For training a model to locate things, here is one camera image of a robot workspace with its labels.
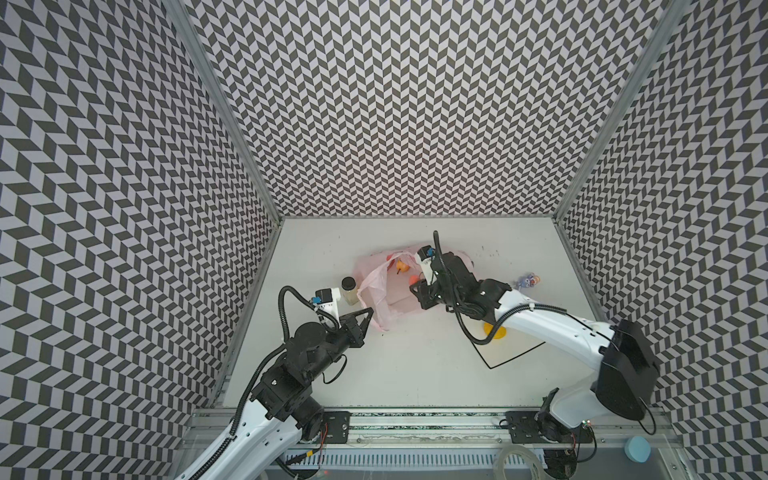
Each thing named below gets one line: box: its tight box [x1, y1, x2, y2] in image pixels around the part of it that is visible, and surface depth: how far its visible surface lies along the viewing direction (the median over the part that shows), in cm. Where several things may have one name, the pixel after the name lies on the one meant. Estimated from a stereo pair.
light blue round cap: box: [624, 436, 651, 463], surface depth 71 cm
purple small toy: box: [517, 272, 541, 289], surface depth 98 cm
